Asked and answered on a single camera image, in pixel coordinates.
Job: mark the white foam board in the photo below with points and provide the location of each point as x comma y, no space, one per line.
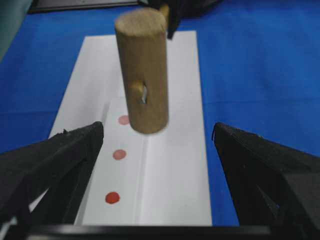
96,80

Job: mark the blue table cloth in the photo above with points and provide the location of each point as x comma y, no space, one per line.
259,66

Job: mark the wooden mallet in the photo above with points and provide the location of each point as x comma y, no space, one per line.
142,48

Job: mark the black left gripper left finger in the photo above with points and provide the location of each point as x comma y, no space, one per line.
45,182

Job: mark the black table rail frame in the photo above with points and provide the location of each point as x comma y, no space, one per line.
43,6

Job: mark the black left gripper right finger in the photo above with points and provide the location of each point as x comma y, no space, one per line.
270,184

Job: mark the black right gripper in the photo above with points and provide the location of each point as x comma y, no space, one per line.
184,9

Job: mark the white paper strip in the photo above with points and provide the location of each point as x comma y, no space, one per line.
151,179

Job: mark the green backdrop curtain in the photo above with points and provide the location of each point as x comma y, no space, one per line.
12,14

